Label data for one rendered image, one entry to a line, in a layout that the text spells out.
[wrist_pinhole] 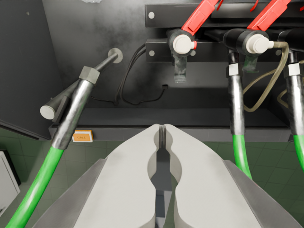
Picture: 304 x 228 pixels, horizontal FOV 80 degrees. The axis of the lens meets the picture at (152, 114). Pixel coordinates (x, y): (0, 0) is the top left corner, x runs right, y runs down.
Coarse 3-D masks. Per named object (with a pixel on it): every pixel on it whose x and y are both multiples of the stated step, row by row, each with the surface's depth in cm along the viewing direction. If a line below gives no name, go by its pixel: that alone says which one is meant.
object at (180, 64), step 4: (176, 60) 21; (180, 60) 21; (184, 60) 21; (176, 64) 21; (180, 64) 21; (184, 64) 21; (176, 68) 22; (180, 68) 22; (184, 68) 22; (176, 72) 22; (180, 72) 22; (184, 72) 22; (176, 76) 22; (180, 76) 22; (184, 76) 22
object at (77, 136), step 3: (75, 135) 46; (78, 135) 46; (81, 135) 46; (84, 135) 46; (87, 135) 46; (75, 138) 47; (78, 138) 47; (81, 138) 47; (84, 138) 47; (87, 138) 47
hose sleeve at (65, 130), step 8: (80, 80) 21; (80, 88) 20; (88, 88) 21; (72, 96) 20; (80, 96) 20; (88, 96) 21; (72, 104) 20; (80, 104) 20; (64, 112) 20; (72, 112) 20; (80, 112) 20; (64, 120) 20; (72, 120) 20; (64, 128) 19; (72, 128) 20; (56, 136) 19; (64, 136) 19; (56, 144) 19; (64, 144) 20
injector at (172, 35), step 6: (168, 30) 35; (174, 30) 23; (180, 30) 20; (168, 36) 24; (174, 36) 20; (192, 36) 20; (168, 42) 22; (174, 54) 21; (180, 54) 21; (186, 54) 21; (174, 60) 25
